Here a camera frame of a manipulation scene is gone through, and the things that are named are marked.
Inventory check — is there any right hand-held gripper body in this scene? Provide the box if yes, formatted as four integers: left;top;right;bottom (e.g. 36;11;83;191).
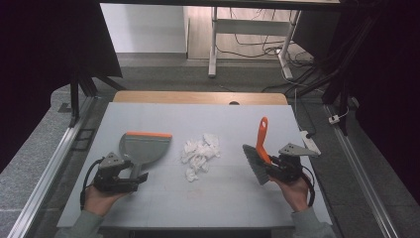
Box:
272;142;320;184

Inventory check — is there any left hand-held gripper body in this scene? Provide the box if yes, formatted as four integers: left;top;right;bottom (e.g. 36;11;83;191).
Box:
93;152;140;194

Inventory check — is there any grey dustpan with orange edge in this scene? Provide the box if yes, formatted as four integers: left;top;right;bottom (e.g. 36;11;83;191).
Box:
118;131;173;181

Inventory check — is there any orange handled grey brush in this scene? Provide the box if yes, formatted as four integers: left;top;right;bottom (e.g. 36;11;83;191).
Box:
242;116;275;186

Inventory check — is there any white paper pile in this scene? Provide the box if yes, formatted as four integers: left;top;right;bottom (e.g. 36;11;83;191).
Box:
180;133;222;183

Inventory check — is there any person's left hand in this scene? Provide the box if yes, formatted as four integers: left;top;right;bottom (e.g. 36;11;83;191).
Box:
82;183;128;217

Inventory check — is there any person's right hand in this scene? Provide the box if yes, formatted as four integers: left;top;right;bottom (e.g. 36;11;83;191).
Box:
267;174;313;213

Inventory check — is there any white power strip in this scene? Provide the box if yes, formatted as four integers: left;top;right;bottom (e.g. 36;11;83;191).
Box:
299;130;322;158

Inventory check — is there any black tripod stand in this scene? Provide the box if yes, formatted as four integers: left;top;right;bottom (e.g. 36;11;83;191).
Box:
67;70;127;129
286;13;380;137

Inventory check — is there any wooden table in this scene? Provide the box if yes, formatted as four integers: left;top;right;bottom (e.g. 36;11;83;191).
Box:
113;90;289;106

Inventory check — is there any black curtain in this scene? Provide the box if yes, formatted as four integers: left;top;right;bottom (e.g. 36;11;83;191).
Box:
0;0;124;174
293;0;420;204

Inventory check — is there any right hand-held gripper cable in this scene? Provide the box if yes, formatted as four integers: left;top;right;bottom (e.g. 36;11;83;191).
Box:
298;164;317;208

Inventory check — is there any black floor bracket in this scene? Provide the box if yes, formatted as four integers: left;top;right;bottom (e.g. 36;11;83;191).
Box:
70;128;97;153

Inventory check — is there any aluminium floor rail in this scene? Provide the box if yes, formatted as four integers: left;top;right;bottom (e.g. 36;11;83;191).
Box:
6;95;99;238
324;104;401;238

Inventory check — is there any tangle of floor cables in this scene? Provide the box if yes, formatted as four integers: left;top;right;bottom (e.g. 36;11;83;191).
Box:
216;8;320;94

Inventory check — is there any white desk frame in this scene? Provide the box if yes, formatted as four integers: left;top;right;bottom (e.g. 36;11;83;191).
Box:
207;6;303;80

